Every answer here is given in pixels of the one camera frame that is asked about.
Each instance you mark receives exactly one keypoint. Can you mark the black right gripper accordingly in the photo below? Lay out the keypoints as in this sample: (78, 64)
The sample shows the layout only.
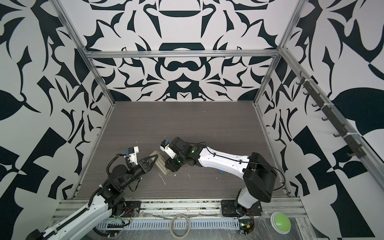
(172, 166)

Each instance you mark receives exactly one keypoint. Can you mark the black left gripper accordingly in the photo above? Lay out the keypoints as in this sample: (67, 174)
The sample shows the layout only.
(143, 166)

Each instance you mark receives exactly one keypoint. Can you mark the white remote control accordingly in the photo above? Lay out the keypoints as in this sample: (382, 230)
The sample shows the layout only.
(161, 163)

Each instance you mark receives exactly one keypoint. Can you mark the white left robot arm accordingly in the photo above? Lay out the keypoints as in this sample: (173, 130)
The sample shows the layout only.
(108, 200)

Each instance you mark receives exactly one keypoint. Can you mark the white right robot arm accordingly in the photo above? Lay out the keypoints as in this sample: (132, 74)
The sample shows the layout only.
(259, 176)

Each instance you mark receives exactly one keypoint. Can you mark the clear tape roll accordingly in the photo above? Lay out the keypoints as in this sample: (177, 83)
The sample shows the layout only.
(177, 223)

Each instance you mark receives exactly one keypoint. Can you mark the small green circuit board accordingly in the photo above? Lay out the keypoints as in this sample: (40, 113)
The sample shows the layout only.
(246, 227)

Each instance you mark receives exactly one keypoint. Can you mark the green push button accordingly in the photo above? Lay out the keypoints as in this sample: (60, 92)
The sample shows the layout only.
(280, 223)

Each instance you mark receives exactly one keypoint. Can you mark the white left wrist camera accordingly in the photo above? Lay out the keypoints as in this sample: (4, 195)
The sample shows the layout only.
(131, 155)

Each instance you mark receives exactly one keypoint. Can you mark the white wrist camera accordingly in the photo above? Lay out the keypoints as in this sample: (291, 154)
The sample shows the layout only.
(131, 155)
(165, 147)

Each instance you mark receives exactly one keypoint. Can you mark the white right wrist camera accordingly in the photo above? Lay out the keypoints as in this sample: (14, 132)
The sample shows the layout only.
(165, 147)

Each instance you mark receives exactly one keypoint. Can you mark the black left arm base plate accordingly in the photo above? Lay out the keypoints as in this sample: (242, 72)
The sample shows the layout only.
(129, 209)

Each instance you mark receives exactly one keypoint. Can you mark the white slotted cable duct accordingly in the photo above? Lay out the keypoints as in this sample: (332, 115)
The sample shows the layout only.
(161, 224)

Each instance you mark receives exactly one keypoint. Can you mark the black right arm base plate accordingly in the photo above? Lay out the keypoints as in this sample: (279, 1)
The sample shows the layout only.
(230, 208)

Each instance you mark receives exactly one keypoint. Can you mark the aluminium enclosure frame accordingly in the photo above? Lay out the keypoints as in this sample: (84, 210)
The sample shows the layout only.
(371, 161)

